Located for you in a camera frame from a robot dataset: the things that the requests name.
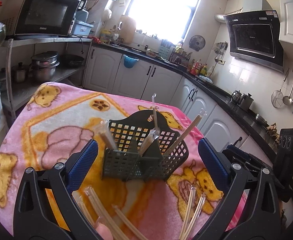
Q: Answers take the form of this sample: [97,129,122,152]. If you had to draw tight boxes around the chopsticks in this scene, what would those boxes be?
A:
[151,93,159,130]
[94,121,118,150]
[178,186,206,239]
[72,187,147,239]
[138,128,161,156]

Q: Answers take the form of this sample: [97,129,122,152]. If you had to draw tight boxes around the white kitchen base cabinets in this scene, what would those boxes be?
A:
[82,45,272,170]

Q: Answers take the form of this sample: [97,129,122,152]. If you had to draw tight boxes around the person's left hand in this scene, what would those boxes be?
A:
[95,223,113,240]

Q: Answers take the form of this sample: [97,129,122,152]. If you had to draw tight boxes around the wrapped chopsticks on blanket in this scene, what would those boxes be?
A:
[72,187,147,239]

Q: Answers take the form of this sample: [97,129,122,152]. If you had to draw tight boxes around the pink cartoon bear blanket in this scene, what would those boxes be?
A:
[0,82,223,239]

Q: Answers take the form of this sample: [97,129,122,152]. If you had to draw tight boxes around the black plastic utensil basket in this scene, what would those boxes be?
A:
[102,110,189,181]

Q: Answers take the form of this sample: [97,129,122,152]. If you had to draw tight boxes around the metal kettle on counter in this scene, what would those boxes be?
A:
[230,90,254,112]

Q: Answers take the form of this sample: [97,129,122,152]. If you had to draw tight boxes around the stainless steel stacked pots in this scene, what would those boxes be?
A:
[31,51,60,82]

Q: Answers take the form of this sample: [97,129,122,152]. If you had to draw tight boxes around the metal shelf rack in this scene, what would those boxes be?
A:
[1,36,92,126]

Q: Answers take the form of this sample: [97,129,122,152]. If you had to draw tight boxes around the blue hanging trash bin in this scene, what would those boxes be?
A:
[123,54,139,69]

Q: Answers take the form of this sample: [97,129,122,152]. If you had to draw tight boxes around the black range hood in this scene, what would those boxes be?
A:
[223,10,284,73]

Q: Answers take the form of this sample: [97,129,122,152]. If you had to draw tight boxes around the blue dish drainer box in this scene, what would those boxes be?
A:
[72,20,94,37]

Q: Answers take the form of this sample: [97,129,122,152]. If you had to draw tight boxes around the black blender jug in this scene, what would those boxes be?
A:
[75,0,88,23]

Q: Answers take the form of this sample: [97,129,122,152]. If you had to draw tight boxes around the black microwave oven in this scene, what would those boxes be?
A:
[0,0,79,36]

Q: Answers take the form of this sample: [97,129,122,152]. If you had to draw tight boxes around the small wall fan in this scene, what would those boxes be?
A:
[189,35,206,51]

